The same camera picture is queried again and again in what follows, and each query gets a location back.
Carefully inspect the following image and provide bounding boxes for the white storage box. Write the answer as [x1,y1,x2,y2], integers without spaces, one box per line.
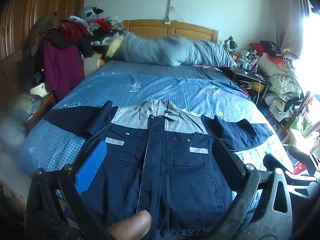
[84,54,103,78]

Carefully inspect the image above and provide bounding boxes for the pile of folded bedding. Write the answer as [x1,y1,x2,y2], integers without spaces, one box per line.
[257,41,308,120]

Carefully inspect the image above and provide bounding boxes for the grey-blue duvet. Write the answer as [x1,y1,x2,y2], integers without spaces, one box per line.
[115,31,237,67]

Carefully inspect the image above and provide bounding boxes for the red patterned cloth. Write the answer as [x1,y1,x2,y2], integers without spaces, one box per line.
[195,64,223,72]

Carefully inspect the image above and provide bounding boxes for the olive coat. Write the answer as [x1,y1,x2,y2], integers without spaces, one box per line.
[25,12,59,57]

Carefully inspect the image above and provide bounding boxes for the wooden nightstand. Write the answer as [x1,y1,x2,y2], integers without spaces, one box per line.
[25,92,57,130]

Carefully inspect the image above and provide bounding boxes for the pile of mixed clothes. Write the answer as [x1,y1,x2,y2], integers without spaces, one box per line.
[59,6,125,43]

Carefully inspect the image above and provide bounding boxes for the dark desk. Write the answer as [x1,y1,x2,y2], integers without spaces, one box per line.
[225,66,270,98]

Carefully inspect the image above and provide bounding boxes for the black desk lamp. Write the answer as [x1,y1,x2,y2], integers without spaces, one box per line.
[224,36,238,52]

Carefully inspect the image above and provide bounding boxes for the purple garment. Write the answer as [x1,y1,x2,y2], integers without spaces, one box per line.
[42,40,85,100]

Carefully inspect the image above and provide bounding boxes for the navy and grey work jacket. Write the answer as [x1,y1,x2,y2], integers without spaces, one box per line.
[44,99,274,230]

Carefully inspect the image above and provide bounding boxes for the beige curtain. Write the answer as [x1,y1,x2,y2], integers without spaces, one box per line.
[276,0,312,58]

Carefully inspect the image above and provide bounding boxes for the blue checked bed sheet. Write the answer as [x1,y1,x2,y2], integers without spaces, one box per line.
[17,60,293,220]

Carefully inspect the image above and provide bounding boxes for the white cable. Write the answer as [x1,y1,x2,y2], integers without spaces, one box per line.
[254,75,268,99]

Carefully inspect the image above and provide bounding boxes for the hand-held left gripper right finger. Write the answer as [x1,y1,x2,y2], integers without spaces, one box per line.
[214,138,293,240]

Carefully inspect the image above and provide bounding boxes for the white pot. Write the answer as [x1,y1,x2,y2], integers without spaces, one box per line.
[30,82,48,97]

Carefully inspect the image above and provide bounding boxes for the pile of small boxes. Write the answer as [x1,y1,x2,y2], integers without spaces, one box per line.
[235,50,260,70]

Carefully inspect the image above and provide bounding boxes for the wall cable conduit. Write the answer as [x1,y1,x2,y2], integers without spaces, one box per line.
[164,0,175,25]

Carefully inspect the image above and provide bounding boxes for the yellow pillow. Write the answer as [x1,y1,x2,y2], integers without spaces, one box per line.
[104,36,125,57]

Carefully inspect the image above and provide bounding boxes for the person's left hand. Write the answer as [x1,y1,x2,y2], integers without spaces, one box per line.
[109,210,152,240]

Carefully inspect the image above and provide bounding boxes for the wooden headboard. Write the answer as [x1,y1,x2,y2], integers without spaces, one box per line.
[122,19,218,43]

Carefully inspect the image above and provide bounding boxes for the black garment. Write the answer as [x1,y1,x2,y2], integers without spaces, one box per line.
[45,31,94,57]

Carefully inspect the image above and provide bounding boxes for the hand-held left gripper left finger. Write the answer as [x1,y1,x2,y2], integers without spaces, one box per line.
[25,139,115,240]

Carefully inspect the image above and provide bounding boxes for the patterned cushion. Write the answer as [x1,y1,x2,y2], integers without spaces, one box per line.
[15,94,42,120]

